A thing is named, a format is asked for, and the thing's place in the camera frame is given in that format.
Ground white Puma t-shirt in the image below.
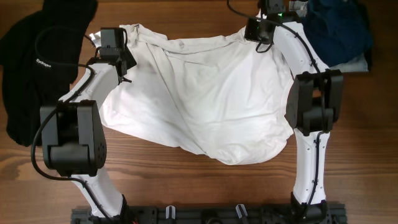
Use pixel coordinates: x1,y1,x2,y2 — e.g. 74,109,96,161
99,24,293,165

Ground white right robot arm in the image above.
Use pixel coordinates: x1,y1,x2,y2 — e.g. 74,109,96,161
245,1,343,223

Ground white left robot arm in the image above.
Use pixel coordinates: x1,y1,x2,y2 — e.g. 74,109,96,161
30,27,137,223

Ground black garment with logo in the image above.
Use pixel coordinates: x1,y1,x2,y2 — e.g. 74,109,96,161
1,0,98,147

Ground dark blue polo shirt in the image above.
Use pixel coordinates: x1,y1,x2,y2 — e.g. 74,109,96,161
301,0,374,68

